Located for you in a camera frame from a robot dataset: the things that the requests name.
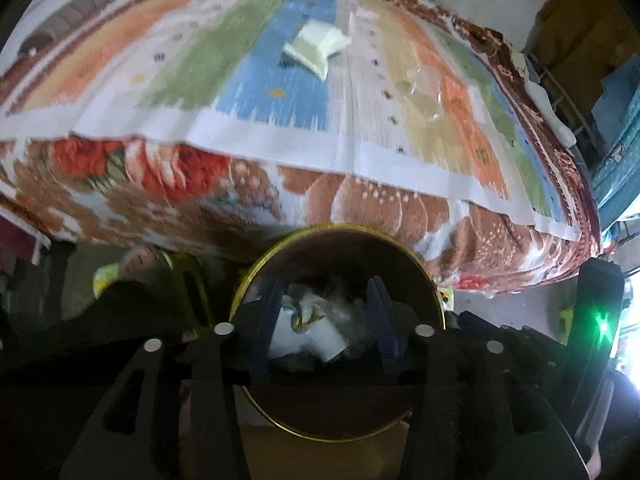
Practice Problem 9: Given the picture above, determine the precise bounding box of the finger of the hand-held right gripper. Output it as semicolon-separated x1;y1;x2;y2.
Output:
457;310;581;362

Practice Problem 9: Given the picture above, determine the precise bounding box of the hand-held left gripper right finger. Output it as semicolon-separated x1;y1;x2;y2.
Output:
365;276;583;480

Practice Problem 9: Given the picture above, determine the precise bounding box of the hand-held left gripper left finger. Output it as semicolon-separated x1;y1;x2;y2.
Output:
60;277;286;480

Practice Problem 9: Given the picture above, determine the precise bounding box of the translucent plastic bag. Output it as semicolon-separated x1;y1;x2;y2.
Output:
320;280;381;357

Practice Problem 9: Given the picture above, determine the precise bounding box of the white paper trash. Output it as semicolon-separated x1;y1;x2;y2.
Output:
280;292;349;364

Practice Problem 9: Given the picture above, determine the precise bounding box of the round gold-rimmed trash bin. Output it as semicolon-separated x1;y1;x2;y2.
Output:
229;223;446;443

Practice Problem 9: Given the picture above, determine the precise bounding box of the clear plastic wrapper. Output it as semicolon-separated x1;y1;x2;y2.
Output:
395;66;447;122

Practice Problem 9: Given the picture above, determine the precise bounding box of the white paper packet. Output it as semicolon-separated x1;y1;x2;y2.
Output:
282;21;353;81

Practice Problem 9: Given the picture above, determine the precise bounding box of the yellow-green plastic stool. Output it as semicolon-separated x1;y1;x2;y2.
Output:
92;249;251;341

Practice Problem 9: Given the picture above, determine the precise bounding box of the teal patterned cloth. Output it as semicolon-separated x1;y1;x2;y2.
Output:
590;130;640;227

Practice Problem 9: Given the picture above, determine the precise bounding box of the floral brown blanket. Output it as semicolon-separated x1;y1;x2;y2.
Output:
0;0;618;295

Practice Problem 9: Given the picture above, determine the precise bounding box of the blue bag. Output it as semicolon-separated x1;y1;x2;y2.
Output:
590;60;640;127

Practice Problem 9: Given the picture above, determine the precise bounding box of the striped colourful woven mat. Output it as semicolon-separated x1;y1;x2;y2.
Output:
0;0;583;241

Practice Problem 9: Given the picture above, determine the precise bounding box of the yellow cloth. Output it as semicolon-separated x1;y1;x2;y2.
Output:
530;0;640;61

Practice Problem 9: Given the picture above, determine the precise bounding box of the white wire rack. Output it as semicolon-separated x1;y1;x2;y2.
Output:
530;52;601;137

